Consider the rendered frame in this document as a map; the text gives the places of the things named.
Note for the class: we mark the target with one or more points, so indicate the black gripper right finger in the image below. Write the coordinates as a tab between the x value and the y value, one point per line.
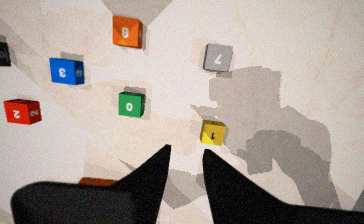
235	199

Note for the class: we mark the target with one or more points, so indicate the green block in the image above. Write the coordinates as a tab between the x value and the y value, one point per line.
131	104

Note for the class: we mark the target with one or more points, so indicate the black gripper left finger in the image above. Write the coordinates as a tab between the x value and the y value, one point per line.
134	199

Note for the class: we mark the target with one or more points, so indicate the yellow block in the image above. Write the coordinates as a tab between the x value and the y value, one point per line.
212	132

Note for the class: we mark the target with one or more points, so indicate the blue block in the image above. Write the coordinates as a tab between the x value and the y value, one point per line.
67	71

